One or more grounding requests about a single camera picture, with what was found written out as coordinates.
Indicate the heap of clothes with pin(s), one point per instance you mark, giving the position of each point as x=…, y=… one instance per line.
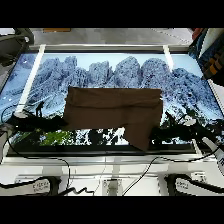
x=210, y=56

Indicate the brown pants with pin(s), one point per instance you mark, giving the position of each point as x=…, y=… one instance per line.
x=113, y=110

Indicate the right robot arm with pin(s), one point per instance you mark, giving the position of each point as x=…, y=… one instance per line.
x=186, y=131

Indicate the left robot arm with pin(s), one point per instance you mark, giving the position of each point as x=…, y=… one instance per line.
x=30, y=122

